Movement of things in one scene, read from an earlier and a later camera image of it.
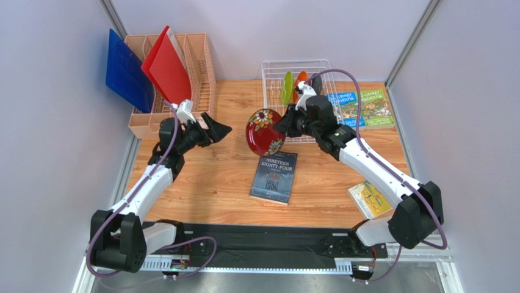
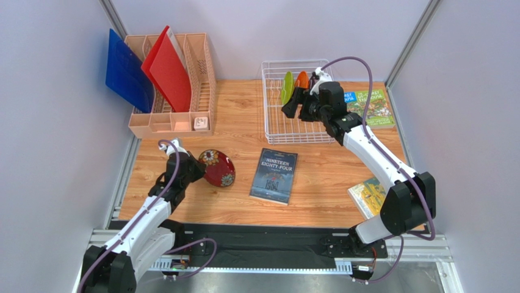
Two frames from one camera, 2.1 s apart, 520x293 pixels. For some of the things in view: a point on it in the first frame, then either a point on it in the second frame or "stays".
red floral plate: (262, 138) to (220, 170)
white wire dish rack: (273, 71) stays
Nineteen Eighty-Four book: (274, 177) stays
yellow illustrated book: (369, 201) stays
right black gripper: (293, 123) to (300, 105)
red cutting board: (166, 66) stays
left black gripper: (215, 132) to (199, 166)
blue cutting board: (125, 77) stays
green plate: (287, 89) stays
